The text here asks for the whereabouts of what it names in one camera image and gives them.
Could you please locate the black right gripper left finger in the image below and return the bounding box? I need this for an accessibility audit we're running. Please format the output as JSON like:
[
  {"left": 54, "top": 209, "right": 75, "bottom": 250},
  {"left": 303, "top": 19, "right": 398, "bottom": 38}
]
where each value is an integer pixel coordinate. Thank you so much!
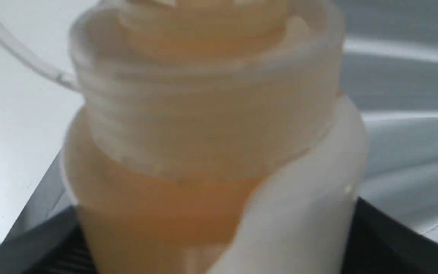
[{"left": 0, "top": 208, "right": 97, "bottom": 274}]

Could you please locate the translucent squeeze bottle amber liquid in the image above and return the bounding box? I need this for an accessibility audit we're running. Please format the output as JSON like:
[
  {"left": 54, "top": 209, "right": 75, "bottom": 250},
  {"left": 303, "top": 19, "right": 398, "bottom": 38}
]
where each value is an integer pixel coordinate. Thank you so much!
[{"left": 0, "top": 0, "right": 370, "bottom": 274}]

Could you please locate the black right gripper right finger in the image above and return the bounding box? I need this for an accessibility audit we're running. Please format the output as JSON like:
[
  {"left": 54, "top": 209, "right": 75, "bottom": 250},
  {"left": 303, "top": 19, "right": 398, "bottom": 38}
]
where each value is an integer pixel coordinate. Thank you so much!
[{"left": 341, "top": 198, "right": 438, "bottom": 274}]

